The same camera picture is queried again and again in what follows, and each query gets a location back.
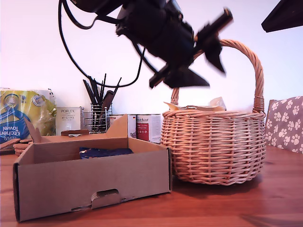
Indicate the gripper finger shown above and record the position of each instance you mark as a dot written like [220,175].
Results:
[213,47]
[187,79]
[284,16]

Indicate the blue Terry's mini eggs bag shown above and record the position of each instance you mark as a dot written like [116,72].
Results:
[104,152]

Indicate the brown cardboard box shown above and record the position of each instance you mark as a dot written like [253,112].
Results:
[82,184]

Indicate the white Porlex box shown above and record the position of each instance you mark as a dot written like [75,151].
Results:
[67,118]

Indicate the tin can red label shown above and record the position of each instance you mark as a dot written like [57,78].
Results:
[151,125]

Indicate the black chopstick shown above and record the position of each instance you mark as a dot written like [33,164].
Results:
[95,86]
[116,85]
[103,82]
[91,86]
[88,92]

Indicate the tin can white label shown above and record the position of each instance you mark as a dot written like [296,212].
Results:
[131,123]

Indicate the grey paw print cushion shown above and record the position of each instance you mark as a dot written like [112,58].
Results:
[284,123]

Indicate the flat cork mat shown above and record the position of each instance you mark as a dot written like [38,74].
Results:
[26,141]

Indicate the yellow blue kitchen towel pack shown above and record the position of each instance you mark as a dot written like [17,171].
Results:
[14,113]

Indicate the round cork coaster stack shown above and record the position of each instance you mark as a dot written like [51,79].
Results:
[21,150]

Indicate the square cork mat pile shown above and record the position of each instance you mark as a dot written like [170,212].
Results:
[9,143]

